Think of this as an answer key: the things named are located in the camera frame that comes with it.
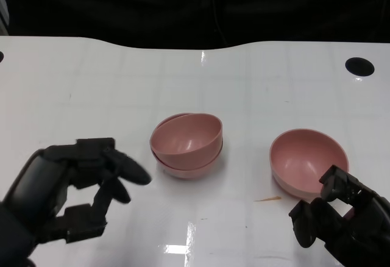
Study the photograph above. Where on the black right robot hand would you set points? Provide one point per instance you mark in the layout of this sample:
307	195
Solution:
359	236

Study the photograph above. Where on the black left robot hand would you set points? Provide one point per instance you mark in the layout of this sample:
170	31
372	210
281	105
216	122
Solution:
39	181

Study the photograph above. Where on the pink plastic bowl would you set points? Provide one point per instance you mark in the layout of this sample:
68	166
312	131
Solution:
301	160
186	139
186	174

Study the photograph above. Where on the thin orange wood sliver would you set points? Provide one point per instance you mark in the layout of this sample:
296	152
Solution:
269	199

